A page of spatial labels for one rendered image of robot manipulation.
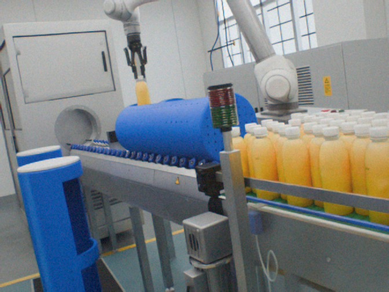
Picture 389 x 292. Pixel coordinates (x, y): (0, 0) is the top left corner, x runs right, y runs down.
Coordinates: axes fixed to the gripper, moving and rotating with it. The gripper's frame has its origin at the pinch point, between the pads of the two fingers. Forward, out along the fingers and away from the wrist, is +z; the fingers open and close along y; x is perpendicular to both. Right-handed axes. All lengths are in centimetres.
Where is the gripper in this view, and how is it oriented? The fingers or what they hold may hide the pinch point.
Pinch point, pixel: (139, 72)
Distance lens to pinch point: 217.1
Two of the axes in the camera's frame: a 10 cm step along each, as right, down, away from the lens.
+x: 5.4, 0.3, -8.4
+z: 1.5, 9.8, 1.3
